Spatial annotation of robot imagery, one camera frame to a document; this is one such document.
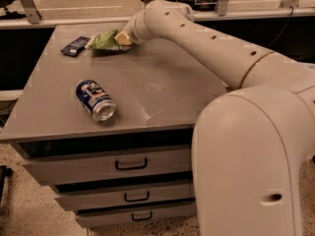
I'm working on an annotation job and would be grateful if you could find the dark blue rxbar blueberry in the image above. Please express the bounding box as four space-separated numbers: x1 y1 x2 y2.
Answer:
61 36 90 57

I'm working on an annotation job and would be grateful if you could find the bottom grey drawer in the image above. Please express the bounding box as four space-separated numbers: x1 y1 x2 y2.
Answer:
75 201 197 228

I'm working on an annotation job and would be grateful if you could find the black object at floor left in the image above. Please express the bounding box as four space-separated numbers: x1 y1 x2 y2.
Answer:
0 165 13 204

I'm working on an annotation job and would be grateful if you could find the middle grey drawer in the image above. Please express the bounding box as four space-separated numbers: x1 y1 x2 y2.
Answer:
55 180 195 211

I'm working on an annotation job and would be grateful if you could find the green jalapeno chip bag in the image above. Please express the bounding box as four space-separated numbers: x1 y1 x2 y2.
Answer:
87 29 134 55

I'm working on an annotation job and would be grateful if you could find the blue soda can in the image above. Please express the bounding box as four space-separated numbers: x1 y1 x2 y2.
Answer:
76 80 116 122

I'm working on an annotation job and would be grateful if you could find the grey drawer cabinet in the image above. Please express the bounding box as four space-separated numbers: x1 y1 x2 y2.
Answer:
1 24 225 216

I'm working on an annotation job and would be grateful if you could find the grey metal railing frame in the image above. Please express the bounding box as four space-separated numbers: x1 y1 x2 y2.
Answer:
0 0 315 30

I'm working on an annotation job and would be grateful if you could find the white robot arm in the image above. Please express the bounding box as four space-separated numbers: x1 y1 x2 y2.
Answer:
115 0 315 236

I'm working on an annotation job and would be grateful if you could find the black cable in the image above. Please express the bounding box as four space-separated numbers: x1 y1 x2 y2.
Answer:
269 5 294 47

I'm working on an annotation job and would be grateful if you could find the top grey drawer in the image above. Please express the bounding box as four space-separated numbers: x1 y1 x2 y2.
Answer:
24 146 191 185

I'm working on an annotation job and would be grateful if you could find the grey drawer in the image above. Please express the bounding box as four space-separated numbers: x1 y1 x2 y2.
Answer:
75 201 197 228
24 146 191 185
55 180 195 211

